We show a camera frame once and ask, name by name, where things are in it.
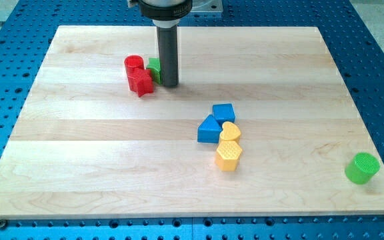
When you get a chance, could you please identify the black robot arm flange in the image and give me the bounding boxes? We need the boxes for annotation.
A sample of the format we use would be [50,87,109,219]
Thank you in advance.
[127,0,193,21]

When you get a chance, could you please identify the red star block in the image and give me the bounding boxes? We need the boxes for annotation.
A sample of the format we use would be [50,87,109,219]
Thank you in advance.
[127,68,154,97]

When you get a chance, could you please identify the green star block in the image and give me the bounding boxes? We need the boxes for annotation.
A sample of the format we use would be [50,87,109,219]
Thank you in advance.
[146,57,162,85]

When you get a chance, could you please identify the blue triangle block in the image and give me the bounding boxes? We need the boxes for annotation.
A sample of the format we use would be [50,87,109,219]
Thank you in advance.
[197,115,222,143]

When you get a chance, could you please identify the blue cube block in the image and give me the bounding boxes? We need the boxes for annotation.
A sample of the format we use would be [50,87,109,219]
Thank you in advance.
[212,103,236,125]

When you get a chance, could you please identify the yellow heart block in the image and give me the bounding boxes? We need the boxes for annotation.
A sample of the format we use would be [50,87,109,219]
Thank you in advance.
[219,121,241,143]

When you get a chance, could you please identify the yellow hexagon block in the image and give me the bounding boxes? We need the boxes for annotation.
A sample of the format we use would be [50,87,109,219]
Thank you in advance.
[215,141,243,171]

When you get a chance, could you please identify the light wooden board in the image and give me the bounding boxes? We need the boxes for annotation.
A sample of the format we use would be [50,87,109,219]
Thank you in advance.
[0,26,384,219]

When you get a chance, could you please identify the red cylinder block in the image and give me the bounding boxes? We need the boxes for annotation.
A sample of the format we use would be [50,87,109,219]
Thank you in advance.
[124,55,144,77]

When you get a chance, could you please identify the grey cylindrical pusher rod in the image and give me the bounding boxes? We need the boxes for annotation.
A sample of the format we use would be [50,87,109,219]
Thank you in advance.
[153,20,179,87]

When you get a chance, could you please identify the grey metal mounting plate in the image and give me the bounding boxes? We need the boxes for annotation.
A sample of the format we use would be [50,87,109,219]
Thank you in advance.
[191,0,223,13]

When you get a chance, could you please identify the green cylinder block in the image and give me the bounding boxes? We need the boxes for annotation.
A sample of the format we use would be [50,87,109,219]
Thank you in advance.
[345,152,380,185]

